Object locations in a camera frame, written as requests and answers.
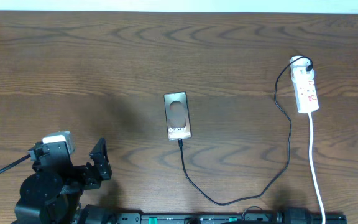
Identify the white power strip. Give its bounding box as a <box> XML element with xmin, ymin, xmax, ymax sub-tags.
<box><xmin>291</xmin><ymin>67</ymin><xmax>319</xmax><ymax>114</ymax></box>

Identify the white power strip cord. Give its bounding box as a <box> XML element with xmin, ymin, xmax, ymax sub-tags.
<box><xmin>307</xmin><ymin>112</ymin><xmax>326</xmax><ymax>224</ymax></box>

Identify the black usb charging cable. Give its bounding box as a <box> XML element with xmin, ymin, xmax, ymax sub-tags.
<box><xmin>177</xmin><ymin>55</ymin><xmax>314</xmax><ymax>207</ymax></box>

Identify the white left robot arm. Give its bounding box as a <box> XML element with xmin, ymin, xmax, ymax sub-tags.
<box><xmin>14</xmin><ymin>138</ymin><xmax>112</xmax><ymax>223</ymax></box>

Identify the white usb wall charger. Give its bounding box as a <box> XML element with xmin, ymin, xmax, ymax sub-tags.
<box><xmin>290</xmin><ymin>55</ymin><xmax>314</xmax><ymax>78</ymax></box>

